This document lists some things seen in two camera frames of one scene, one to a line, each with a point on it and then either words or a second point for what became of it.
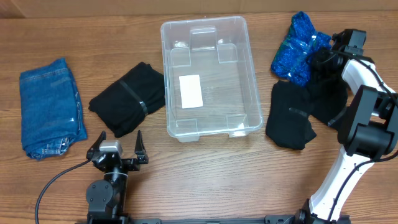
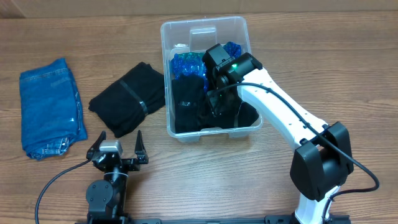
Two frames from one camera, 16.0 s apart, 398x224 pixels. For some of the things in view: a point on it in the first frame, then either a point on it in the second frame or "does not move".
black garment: x=123 y=106 does not move
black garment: x=328 y=97 to x=246 y=114
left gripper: x=134 y=165 does not move
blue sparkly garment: x=291 y=60 to x=185 y=63
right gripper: x=316 y=54 to x=217 y=107
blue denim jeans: x=51 y=112 does not move
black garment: x=289 y=124 to x=188 y=91
